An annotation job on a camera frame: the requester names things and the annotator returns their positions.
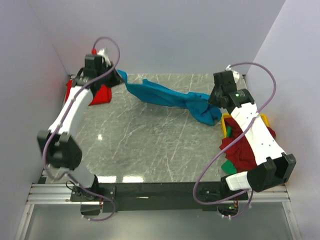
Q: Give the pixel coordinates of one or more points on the aluminium frame rail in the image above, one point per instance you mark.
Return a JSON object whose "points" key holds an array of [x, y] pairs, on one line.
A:
{"points": [[58, 194]]}

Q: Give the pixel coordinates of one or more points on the blue t shirt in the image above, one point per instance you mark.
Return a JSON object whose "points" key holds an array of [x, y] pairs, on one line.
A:
{"points": [[195, 102]]}

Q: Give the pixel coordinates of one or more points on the folded red t shirt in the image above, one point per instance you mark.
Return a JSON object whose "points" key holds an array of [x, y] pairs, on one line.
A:
{"points": [[103, 96]]}

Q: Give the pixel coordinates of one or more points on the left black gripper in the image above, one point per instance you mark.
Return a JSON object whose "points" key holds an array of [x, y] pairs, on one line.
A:
{"points": [[111, 78]]}

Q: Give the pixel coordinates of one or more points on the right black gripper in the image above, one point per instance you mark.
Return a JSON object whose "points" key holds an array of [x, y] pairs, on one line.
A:
{"points": [[216, 97]]}

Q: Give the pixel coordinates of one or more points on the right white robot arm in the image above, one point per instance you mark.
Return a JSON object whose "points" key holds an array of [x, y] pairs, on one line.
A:
{"points": [[274, 166]]}

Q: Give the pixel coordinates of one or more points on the dark red t shirt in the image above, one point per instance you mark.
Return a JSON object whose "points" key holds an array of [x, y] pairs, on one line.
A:
{"points": [[237, 150]]}

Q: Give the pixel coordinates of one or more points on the yellow plastic bin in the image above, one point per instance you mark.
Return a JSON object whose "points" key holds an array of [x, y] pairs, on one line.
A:
{"points": [[226, 125]]}

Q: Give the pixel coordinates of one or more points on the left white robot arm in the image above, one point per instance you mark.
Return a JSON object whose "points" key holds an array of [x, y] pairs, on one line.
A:
{"points": [[57, 144]]}

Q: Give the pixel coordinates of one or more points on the black base beam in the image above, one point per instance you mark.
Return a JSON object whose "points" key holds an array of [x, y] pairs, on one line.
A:
{"points": [[144, 196]]}

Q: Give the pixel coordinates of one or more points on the green t shirt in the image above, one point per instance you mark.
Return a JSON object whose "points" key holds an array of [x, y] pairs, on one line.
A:
{"points": [[228, 166]]}

